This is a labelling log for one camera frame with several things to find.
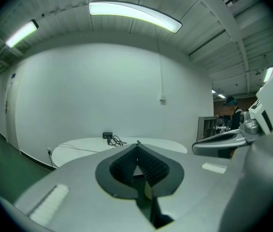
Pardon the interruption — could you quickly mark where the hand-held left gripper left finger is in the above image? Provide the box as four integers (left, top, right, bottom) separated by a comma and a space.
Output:
0, 143, 152, 232

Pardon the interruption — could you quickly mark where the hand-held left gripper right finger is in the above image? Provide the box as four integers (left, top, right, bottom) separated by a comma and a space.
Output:
136, 140, 239, 232

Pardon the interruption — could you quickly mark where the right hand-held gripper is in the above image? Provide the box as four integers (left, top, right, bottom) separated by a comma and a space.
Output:
191, 47, 273, 232

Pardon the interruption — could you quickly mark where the grey shelf cabinet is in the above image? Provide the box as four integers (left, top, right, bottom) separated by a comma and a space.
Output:
196, 116, 217, 143

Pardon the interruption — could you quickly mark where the small distant ceiling light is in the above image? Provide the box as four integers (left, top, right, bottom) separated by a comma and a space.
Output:
263, 66, 273, 83

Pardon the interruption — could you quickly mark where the white door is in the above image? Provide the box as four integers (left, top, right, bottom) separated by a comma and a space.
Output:
4, 80, 20, 151

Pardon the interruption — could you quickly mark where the long curved ceiling light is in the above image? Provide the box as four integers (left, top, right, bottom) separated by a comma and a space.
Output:
88, 0, 183, 34

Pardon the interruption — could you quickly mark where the rectangular ceiling light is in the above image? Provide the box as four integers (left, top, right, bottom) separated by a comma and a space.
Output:
5, 19, 40, 48

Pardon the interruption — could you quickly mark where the thin cable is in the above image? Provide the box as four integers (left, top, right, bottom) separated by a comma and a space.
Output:
58, 143, 99, 153

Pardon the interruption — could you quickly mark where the black coiled cable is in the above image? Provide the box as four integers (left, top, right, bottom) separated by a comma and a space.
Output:
106, 135, 128, 147

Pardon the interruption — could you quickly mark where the white wall conduit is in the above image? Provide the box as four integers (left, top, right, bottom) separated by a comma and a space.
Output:
152, 27, 164, 96

